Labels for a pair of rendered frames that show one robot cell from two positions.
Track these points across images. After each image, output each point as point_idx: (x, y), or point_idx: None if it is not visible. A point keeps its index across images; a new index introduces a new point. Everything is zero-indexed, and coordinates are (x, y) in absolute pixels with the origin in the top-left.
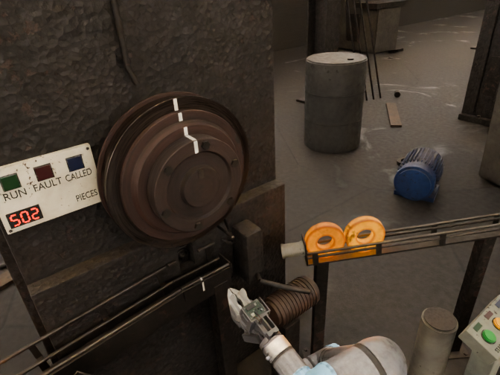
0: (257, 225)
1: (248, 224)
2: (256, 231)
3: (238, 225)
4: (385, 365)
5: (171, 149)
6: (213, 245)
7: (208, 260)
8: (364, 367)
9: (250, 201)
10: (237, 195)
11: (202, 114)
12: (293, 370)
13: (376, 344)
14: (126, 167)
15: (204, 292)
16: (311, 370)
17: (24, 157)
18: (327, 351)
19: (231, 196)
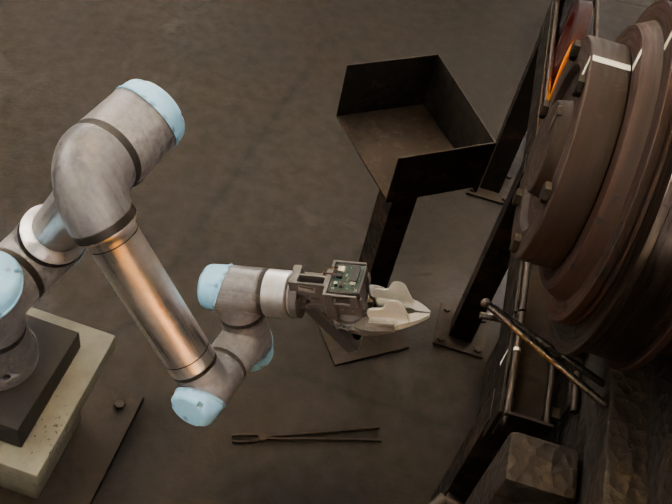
0: (528, 485)
1: (550, 475)
2: (509, 460)
3: (567, 459)
4: (79, 125)
5: (608, 41)
6: (575, 419)
7: (557, 409)
8: (105, 112)
9: (599, 499)
10: (564, 343)
11: (664, 83)
12: (233, 267)
13: (99, 139)
14: (637, 21)
15: (498, 368)
16: (172, 104)
17: None
18: (203, 339)
19: (520, 243)
